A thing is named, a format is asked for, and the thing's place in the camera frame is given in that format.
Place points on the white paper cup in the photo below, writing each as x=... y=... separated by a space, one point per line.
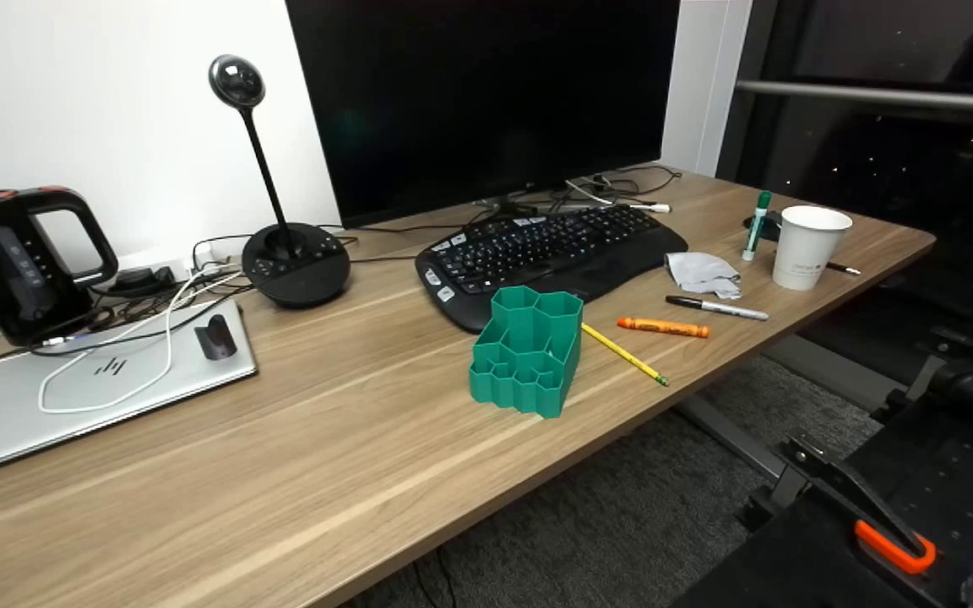
x=806 y=244

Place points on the green 3D-printed organizer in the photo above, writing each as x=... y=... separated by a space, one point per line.
x=529 y=352

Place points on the black keyboard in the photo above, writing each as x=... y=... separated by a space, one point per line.
x=583 y=249

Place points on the yellow pencil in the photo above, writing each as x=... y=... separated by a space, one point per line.
x=622 y=352

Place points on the orange marker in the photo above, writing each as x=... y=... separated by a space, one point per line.
x=664 y=325

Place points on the black and silver pen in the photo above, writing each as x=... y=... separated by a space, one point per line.
x=717 y=307

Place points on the black webcam on stand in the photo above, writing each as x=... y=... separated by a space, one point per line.
x=290 y=265

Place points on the crumpled white tissue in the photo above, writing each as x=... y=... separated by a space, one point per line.
x=705 y=274

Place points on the black computer monitor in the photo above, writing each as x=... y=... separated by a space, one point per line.
x=431 y=101

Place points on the small black device on laptop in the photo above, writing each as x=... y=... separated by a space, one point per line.
x=215 y=337

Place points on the green cap marker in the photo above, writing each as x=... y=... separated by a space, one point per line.
x=761 y=208

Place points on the silver HP laptop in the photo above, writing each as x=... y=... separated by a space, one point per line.
x=114 y=374

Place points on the black electric kettle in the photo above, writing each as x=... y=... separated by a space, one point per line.
x=37 y=292

